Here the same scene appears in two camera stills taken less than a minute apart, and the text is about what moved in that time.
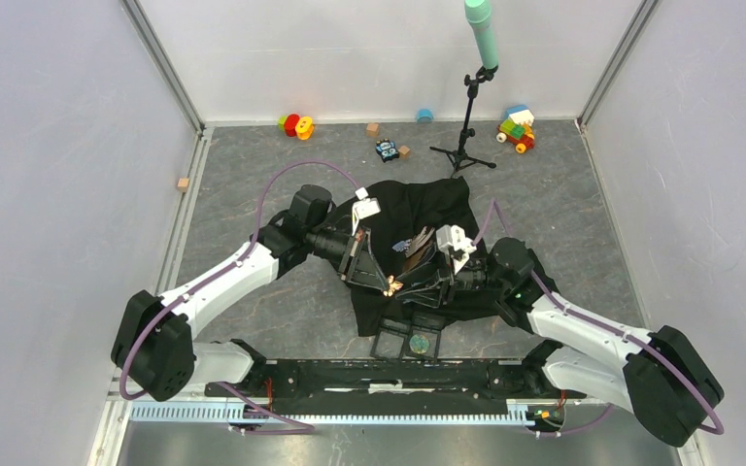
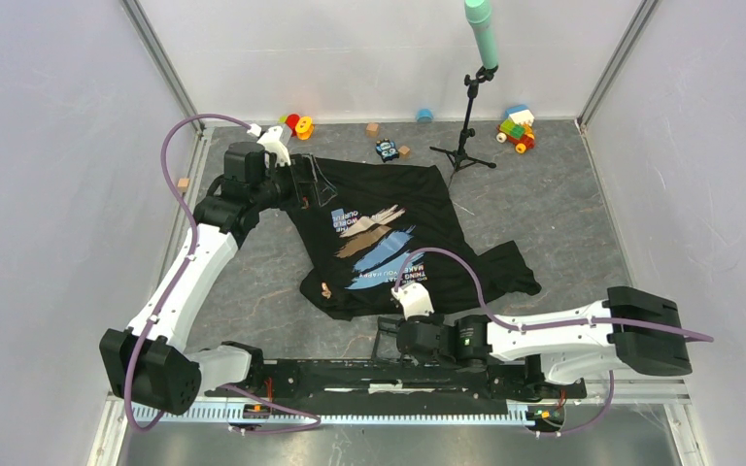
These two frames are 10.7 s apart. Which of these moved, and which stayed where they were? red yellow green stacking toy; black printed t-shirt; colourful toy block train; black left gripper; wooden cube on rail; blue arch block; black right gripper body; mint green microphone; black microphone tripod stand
Moved: black printed t-shirt; black right gripper body; black left gripper
Stayed: mint green microphone; blue arch block; colourful toy block train; black microphone tripod stand; red yellow green stacking toy; wooden cube on rail
